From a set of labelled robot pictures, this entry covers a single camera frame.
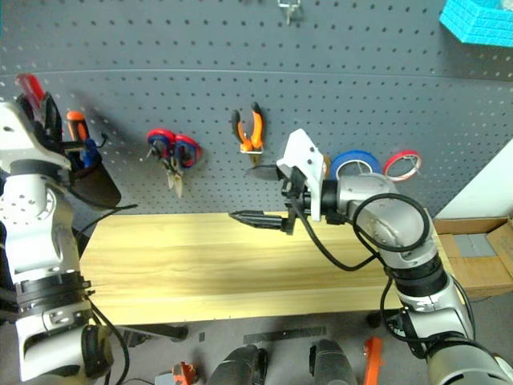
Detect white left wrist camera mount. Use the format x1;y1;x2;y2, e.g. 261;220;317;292
0;101;72;170

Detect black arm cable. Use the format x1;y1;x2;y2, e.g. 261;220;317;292
293;192;429;274
73;203;139;385

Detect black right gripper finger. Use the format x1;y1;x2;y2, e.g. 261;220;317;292
244;164;284;182
228;209;292;233

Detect black plastic cup holder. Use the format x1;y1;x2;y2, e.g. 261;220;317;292
65;153;123;210

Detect blue handled screwdriver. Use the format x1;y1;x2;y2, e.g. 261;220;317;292
81;137;102;170

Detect red handled screwdriver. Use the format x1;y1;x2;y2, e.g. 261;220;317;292
14;73;46;111

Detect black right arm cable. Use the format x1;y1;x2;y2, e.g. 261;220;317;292
293;192;429;274

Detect cardboard box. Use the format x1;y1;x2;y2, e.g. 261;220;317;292
434;215;513;300

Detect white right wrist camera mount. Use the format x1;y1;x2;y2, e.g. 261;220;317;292
276;128;326;222

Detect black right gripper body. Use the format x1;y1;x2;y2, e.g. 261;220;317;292
281;165;313;236

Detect red tape roll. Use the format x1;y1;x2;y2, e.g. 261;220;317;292
382;149;423;183

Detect grey metal pegboard wall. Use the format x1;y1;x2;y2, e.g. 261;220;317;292
0;0;513;220

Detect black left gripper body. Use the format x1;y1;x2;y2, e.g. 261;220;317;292
33;123;84;160

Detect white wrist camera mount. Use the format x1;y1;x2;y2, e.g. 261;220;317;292
276;128;326;222
0;101;72;170

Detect dark rounded shape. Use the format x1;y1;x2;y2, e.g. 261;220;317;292
308;338;358;385
208;343;269;385

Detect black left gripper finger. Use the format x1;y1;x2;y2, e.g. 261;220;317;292
41;91;64;142
16;93;42;130

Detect orange black pliers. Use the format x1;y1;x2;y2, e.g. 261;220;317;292
230;101;267;168

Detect red orange floor object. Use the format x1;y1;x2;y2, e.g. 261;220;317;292
172;360;198;385

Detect black flat floor strip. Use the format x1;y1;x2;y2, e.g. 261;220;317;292
242;326;327;345

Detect red blue handled scissors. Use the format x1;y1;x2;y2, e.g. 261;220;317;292
145;128;203;199

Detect blue tape roll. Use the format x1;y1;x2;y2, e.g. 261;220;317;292
330;149;382;182

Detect blue plastic basket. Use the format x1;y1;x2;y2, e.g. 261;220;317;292
438;0;513;49

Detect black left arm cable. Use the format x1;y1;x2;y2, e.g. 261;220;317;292
73;203;139;385

